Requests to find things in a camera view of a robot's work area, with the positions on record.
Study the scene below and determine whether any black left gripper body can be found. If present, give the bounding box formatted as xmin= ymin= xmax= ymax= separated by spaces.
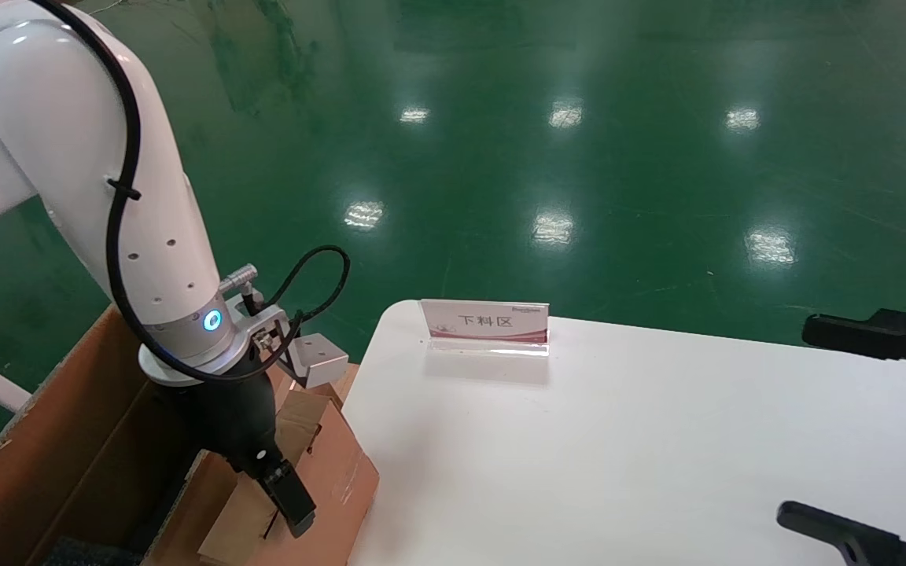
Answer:
xmin=178 ymin=366 xmax=290 ymax=482

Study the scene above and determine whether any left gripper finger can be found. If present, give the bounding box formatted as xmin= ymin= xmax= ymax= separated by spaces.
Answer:
xmin=260 ymin=464 xmax=318 ymax=539

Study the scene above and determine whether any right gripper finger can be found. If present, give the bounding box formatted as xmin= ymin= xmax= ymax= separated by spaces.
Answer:
xmin=775 ymin=501 xmax=906 ymax=566
xmin=801 ymin=308 xmax=906 ymax=394

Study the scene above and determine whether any small cardboard box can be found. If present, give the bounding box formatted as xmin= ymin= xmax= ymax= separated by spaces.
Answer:
xmin=197 ymin=383 xmax=381 ymax=566

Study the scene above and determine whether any large cardboard box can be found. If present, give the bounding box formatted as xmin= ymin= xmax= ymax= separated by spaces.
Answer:
xmin=0 ymin=305 xmax=234 ymax=566

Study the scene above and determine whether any acrylic sign with red print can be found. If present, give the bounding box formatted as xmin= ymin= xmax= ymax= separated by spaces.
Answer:
xmin=419 ymin=299 xmax=551 ymax=358

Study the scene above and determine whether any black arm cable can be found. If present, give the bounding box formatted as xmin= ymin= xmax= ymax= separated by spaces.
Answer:
xmin=28 ymin=0 xmax=352 ymax=384

